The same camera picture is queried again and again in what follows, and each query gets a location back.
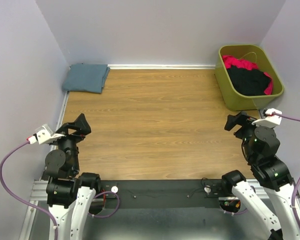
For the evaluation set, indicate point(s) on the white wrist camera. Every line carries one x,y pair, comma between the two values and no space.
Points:
44,135
272,118

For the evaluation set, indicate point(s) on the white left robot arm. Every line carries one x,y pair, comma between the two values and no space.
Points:
69,193

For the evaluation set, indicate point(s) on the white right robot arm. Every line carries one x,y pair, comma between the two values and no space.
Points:
259,146

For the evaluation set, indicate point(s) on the black t shirt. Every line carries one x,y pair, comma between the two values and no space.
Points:
250,82

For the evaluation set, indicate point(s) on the olive green plastic bin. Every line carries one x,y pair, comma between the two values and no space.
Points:
234,100

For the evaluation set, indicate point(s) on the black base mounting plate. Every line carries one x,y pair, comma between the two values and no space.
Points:
166,194

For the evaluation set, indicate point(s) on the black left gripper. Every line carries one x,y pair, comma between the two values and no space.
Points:
68,133

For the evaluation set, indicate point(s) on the blue-grey t shirt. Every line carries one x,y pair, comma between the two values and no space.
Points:
83,77

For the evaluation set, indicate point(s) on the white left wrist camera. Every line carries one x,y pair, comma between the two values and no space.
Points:
44,135

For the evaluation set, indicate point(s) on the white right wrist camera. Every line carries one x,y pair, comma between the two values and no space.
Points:
272,118

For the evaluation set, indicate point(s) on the aluminium frame rail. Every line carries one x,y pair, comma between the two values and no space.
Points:
38,192

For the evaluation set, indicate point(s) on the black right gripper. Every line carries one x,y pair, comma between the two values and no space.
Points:
241,124

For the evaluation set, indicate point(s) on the red t shirt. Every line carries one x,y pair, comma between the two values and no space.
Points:
230,61

